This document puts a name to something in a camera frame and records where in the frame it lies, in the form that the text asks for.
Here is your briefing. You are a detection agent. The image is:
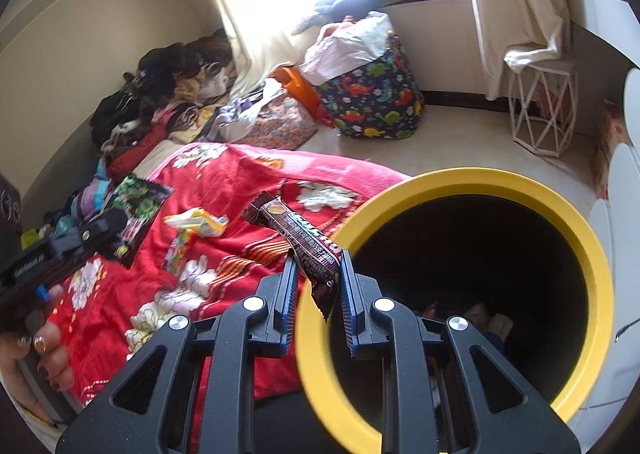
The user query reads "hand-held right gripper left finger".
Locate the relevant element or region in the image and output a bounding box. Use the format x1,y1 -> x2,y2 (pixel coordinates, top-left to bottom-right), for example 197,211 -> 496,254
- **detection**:
55,249 -> 301,454

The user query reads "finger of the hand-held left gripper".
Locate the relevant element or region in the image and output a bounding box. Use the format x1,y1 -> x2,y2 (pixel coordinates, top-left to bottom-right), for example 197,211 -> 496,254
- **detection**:
47,208 -> 131,265

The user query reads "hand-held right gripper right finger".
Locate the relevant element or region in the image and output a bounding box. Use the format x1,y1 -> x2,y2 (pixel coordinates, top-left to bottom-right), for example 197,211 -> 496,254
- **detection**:
337,249 -> 581,454

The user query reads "brown chocolate bar wrapper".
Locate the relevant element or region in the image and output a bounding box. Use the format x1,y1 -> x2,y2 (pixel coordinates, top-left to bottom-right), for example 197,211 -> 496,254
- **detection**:
242,191 -> 346,325

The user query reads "green snack wrapper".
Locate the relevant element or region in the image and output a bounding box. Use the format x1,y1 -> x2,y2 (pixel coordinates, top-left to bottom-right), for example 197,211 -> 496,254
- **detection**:
97,174 -> 175,269

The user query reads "yellow trash bin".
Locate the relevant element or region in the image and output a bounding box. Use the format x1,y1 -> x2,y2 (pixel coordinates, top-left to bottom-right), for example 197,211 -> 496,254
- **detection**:
295,169 -> 615,445

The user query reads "person's left hand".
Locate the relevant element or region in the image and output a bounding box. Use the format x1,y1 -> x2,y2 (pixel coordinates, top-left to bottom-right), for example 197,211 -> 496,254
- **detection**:
0,284 -> 76,427

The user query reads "colourful clothes heap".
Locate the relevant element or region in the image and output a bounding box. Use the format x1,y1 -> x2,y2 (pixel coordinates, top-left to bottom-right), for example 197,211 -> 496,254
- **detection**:
42,159 -> 118,239

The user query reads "colourful candy wrapper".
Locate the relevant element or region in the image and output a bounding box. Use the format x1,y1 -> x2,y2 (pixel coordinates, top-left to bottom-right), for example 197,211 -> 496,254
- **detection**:
161,229 -> 193,277

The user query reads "cream mattress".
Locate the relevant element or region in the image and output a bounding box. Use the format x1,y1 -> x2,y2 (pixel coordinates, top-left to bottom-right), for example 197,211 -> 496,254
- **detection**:
135,139 -> 186,179

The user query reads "yellow white wrapper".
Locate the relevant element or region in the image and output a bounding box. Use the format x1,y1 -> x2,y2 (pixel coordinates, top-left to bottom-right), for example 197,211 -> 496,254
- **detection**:
162,206 -> 231,239

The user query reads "red floral blanket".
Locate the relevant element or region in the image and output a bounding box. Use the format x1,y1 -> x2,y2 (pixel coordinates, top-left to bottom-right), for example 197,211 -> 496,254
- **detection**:
42,143 -> 413,407

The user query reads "pink floral cloth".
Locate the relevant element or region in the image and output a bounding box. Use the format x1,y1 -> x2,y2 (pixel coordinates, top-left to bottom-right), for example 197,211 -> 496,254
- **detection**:
235,94 -> 318,151

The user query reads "pile of dark clothes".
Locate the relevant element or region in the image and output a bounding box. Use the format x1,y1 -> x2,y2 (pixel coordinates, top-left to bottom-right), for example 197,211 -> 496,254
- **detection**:
90,28 -> 236,169

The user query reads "white lavender cloth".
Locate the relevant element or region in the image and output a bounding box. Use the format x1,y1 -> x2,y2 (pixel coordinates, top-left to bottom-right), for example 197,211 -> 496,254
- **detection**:
212,78 -> 288,145

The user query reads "dinosaur print fabric basket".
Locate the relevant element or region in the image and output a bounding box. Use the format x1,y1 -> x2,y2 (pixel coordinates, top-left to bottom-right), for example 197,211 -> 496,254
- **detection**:
315,34 -> 426,141

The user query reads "orange bag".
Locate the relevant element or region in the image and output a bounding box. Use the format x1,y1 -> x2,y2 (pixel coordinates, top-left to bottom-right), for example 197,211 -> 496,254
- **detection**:
272,64 -> 336,127

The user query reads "white plastic bag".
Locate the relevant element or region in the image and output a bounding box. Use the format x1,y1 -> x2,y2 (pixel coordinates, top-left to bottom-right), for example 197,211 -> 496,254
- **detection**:
299,11 -> 396,84

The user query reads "white petal-shaped board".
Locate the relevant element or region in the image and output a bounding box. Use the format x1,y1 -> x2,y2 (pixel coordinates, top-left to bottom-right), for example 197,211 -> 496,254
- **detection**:
587,68 -> 640,415

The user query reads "orange cardboard box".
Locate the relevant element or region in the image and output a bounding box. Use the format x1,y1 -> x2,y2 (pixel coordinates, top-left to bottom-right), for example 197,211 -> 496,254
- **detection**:
592,101 -> 626,195

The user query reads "white cabinet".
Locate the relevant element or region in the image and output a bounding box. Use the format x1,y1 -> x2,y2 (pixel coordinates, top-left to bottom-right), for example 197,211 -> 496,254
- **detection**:
570,0 -> 640,99

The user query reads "white wire stool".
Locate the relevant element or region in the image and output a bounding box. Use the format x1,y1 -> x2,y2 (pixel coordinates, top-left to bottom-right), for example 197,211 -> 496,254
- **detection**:
507,58 -> 580,159

